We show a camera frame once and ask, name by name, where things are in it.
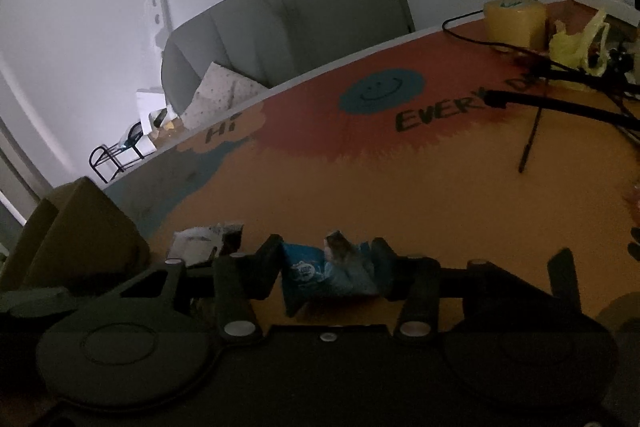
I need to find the yellow tape roll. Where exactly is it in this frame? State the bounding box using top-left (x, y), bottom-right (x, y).
top-left (482, 0), bottom-right (548, 52)

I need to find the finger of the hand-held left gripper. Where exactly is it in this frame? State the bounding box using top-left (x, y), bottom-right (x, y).
top-left (0, 286), bottom-right (81, 318)

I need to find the black tripod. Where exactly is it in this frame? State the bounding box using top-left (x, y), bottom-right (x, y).
top-left (485, 52), bottom-right (640, 172)

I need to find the printed cat mat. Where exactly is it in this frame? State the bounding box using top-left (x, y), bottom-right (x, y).
top-left (102, 0), bottom-right (640, 333)

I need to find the brown cardboard box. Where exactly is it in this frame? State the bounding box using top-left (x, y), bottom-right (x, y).
top-left (0, 177), bottom-right (151, 303)

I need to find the white box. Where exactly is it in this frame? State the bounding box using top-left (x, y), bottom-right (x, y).
top-left (136, 88), bottom-right (168, 135)

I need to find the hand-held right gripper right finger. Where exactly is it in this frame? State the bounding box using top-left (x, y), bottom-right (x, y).
top-left (371, 237), bottom-right (576, 345)

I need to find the white power strip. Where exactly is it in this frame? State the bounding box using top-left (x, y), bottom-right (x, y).
top-left (570, 0), bottom-right (640, 28)

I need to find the white snack packet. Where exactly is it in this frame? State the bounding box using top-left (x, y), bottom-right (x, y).
top-left (167, 224), bottom-right (223, 265)

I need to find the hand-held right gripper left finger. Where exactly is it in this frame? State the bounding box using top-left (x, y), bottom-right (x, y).
top-left (117, 234), bottom-right (286, 345)

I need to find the grey chair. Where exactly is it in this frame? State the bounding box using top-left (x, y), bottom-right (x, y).
top-left (161, 0), bottom-right (296, 118)

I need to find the yellow plastic bag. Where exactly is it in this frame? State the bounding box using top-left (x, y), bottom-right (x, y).
top-left (547, 7), bottom-right (613, 90)

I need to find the blue snack packet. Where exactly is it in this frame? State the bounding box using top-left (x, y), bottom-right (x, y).
top-left (280, 231), bottom-right (381, 318)

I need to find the white perforated board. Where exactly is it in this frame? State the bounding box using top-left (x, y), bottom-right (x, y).
top-left (145, 0), bottom-right (173, 52)

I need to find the dotted paper sheet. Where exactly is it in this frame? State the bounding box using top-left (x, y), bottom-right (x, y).
top-left (180, 62), bottom-right (266, 130)

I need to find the black shoe rack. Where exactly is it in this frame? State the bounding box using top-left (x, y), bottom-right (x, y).
top-left (89, 122), bottom-right (158, 184)

